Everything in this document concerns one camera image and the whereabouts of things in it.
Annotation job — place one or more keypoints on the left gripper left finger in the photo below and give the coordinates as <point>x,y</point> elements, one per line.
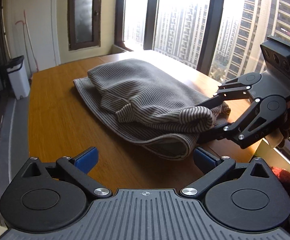
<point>75,171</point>

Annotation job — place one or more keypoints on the dark framed frosted window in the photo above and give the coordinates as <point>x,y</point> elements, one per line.
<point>84,23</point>

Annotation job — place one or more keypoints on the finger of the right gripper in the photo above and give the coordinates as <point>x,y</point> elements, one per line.
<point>219,132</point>
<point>214,102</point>

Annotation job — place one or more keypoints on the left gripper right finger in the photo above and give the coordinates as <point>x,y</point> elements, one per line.
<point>214,170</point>

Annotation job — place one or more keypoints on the white trash bin black lid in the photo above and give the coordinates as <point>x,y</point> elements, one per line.
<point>14,77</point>

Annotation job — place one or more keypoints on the grey striped sweater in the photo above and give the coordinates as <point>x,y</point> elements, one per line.
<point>146,106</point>

